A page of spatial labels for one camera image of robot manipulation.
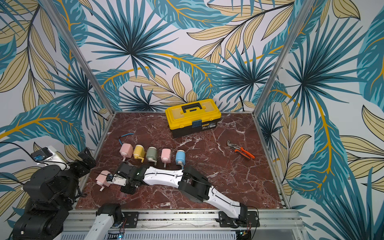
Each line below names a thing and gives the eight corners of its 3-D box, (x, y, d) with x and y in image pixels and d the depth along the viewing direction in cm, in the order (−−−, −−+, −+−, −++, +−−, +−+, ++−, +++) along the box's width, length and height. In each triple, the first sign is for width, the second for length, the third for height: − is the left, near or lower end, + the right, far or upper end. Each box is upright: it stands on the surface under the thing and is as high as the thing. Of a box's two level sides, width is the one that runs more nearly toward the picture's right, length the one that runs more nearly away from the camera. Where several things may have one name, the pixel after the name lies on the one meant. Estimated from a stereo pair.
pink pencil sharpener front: (121, 161, 95) (117, 155, 89) (125, 149, 101) (121, 143, 95) (132, 161, 95) (128, 155, 90) (135, 149, 101) (132, 143, 95)
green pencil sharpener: (147, 165, 93) (144, 159, 87) (150, 152, 99) (147, 146, 93) (156, 165, 93) (154, 160, 88) (158, 152, 99) (156, 146, 93)
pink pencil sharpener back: (161, 167, 92) (159, 162, 87) (163, 153, 98) (162, 148, 93) (170, 167, 92) (169, 162, 87) (171, 153, 98) (170, 148, 93)
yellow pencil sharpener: (135, 162, 95) (131, 157, 89) (138, 150, 100) (135, 144, 94) (144, 162, 95) (141, 157, 89) (147, 150, 100) (144, 144, 94)
